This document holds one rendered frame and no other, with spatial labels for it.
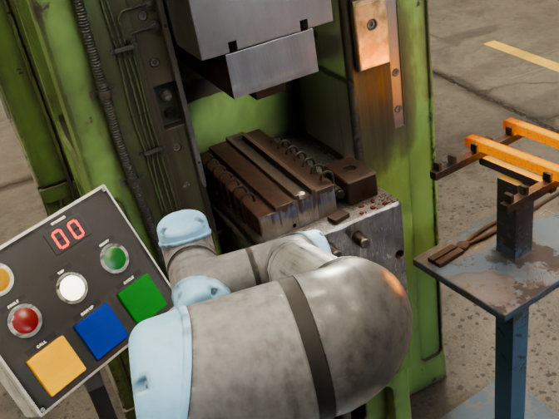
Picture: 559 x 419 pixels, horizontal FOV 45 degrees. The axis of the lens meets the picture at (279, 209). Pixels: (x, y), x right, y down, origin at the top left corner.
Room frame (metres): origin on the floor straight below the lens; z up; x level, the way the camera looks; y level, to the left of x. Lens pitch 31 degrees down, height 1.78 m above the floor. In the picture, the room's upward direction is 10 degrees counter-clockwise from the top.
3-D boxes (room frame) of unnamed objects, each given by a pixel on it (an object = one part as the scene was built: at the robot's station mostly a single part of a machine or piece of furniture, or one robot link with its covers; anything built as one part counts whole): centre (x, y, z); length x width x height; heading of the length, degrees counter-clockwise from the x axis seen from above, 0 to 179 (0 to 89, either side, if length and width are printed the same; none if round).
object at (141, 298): (1.06, 0.29, 1.01); 0.07 x 0.05 x 0.07; 136
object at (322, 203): (1.55, 0.03, 0.96); 0.42 x 0.20 x 0.09; 21
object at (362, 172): (1.47, -0.19, 0.95); 0.12 x 0.08 x 0.06; 21
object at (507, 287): (1.35, -0.55, 0.73); 0.40 x 0.30 x 0.02; 117
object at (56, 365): (0.91, 0.43, 1.01); 0.07 x 0.05 x 0.07; 136
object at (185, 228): (0.84, 0.14, 1.23); 0.09 x 0.08 x 0.11; 10
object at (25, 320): (0.94, 0.46, 1.09); 0.05 x 0.03 x 0.04; 111
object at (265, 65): (1.55, 0.03, 1.32); 0.42 x 0.20 x 0.10; 21
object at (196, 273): (0.75, 0.11, 1.23); 0.11 x 0.11 x 0.08; 10
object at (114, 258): (1.09, 0.32, 1.09); 0.05 x 0.03 x 0.04; 111
